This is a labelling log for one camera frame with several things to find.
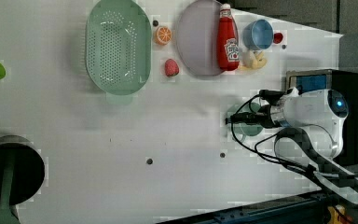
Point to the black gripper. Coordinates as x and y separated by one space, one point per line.
262 113

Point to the green mug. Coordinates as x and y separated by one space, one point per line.
244 123

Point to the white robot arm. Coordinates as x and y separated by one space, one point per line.
309 136

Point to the yellow banana bunch toy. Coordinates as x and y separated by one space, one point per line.
253 60

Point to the red ketchup bottle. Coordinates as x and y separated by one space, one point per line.
227 41

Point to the blue bowl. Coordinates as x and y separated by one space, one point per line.
258 35

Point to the strawberry toy far corner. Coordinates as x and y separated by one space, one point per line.
277 38

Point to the strawberry toy near colander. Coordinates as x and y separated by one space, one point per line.
171 68

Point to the lilac round plate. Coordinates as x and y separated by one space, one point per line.
197 37

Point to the orange slice toy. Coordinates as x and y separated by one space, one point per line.
163 35

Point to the green perforated colander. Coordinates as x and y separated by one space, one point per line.
118 46

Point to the dark round pot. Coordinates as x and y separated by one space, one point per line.
22 173

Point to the green spatula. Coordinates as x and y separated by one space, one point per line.
6 215

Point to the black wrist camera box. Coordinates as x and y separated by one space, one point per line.
269 95

